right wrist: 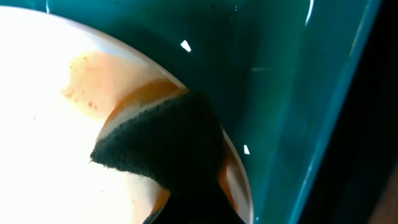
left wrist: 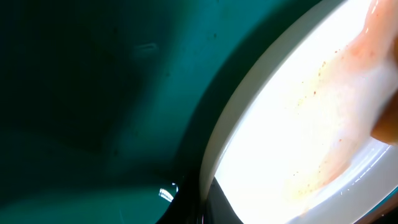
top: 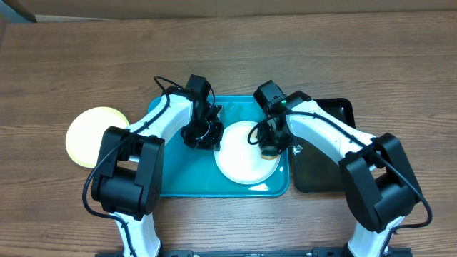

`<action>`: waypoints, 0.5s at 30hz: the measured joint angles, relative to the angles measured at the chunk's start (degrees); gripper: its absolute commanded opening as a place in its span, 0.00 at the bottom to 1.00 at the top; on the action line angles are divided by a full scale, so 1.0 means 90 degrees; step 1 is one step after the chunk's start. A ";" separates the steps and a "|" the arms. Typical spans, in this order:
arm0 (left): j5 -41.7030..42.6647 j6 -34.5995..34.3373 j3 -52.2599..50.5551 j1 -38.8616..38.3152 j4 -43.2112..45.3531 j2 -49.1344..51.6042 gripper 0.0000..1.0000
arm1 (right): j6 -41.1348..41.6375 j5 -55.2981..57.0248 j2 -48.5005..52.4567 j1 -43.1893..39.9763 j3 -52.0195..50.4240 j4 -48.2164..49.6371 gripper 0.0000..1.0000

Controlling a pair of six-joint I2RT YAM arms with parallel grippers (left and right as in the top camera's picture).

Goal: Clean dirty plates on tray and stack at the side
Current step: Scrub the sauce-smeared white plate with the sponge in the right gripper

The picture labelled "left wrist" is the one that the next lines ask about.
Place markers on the white plate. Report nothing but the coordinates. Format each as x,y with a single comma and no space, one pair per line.
294,142

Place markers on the teal plastic tray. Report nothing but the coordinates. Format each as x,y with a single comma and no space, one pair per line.
106,105

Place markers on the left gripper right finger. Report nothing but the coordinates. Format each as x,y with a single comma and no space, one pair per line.
217,209

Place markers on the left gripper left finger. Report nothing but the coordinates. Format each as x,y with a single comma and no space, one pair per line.
185,207

